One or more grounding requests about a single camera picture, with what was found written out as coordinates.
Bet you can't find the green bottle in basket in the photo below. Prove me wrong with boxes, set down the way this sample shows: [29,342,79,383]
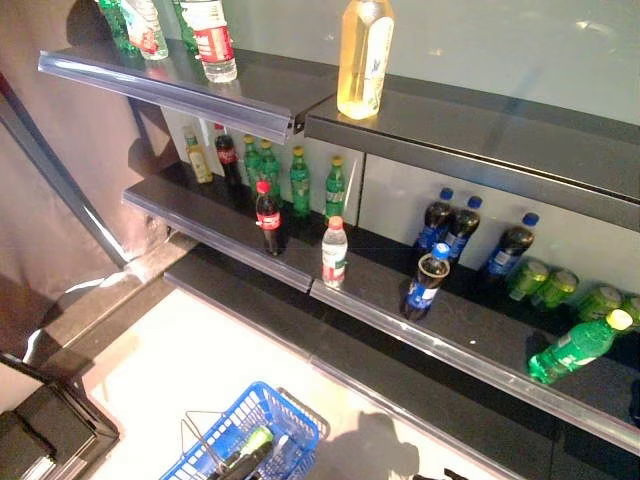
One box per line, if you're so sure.
[227,425,275,469]

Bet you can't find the large yellow tea bottle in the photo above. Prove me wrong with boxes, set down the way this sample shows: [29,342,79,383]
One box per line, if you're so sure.
[336,0,396,121]

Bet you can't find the clear water bottle red cap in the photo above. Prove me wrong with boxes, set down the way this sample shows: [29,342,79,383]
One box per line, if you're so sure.
[321,215,349,290]

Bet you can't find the black shelf board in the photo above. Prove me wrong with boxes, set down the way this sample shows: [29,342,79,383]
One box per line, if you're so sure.
[303,74,640,234]
[122,159,364,295]
[309,224,640,444]
[37,38,339,147]

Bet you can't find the dark glossy floor plinth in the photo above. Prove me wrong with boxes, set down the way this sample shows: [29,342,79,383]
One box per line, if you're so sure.
[24,234,199,381]

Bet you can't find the black low display stand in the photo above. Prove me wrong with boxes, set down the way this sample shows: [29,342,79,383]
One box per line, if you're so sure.
[0,349,121,480]

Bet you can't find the large green soda bottle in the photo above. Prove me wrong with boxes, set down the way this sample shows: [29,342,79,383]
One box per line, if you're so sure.
[172,0,201,56]
[97,0,144,56]

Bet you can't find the green drink can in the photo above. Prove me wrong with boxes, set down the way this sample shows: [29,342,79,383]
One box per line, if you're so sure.
[574,283,624,324]
[505,258,550,302]
[617,294,640,326]
[532,268,580,309]

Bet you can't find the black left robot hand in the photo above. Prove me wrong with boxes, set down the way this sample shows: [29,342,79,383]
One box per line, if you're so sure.
[215,447,274,480]

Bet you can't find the silver metal post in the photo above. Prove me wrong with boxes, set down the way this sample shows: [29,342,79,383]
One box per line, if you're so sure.
[0,69,131,271]

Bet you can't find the row of green Sprite bottles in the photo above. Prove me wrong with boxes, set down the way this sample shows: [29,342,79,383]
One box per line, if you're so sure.
[162,107,366,227]

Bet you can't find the green Sprite bottle yellow cap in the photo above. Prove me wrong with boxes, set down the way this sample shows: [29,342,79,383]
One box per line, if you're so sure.
[527,308,634,386]
[257,139,282,206]
[242,134,262,194]
[288,145,312,219]
[324,155,347,219]

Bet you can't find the blue plastic shopping basket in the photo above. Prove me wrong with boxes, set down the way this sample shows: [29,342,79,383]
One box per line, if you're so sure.
[159,380,331,480]

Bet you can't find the clear water bottle red label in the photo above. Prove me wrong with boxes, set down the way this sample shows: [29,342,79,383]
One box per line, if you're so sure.
[178,0,239,84]
[119,0,170,62]

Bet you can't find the small yellow tea bottle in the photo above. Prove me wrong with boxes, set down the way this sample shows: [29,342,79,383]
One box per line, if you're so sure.
[182,125,214,185]

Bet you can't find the Coca-Cola bottle red cap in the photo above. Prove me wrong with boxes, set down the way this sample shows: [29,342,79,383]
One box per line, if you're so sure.
[254,180,284,257]
[213,123,244,189]

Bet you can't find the black shelf base deck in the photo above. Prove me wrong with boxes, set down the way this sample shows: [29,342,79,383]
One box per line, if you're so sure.
[163,243,351,362]
[309,294,640,480]

